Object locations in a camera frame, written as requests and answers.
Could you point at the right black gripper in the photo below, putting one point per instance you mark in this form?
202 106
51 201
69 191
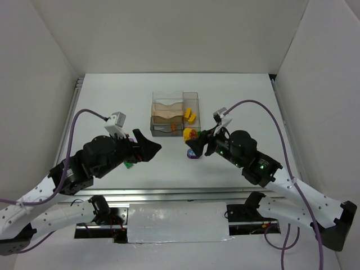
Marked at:
210 142

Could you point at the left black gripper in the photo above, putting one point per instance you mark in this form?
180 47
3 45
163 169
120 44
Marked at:
136 149

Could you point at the yellow flower lego piece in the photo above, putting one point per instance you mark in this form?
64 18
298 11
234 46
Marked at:
190 134

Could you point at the yellow lego brick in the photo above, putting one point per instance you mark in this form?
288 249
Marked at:
187 113
192 118

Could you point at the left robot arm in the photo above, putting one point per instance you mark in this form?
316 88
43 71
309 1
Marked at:
32 217

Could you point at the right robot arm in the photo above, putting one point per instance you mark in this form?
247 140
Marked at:
312 210

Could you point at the purple lotus lego piece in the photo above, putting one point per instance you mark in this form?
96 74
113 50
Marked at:
192 155

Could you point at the green square lego brick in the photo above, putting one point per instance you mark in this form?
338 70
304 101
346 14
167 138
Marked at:
128 165

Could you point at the grey tinted plastic bin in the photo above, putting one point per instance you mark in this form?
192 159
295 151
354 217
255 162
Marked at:
163 130

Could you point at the orange lego in bin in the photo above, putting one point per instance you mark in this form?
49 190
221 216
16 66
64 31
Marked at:
173 127

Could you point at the tall clear drawer bin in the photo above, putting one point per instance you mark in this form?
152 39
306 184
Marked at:
191 100

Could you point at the clear plastic bin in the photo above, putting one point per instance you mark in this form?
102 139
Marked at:
159 97

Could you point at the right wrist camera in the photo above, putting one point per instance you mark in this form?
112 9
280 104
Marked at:
222 119

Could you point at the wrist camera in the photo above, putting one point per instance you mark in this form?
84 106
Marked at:
114 125
222 119

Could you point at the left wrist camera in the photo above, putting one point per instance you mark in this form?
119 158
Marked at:
114 125

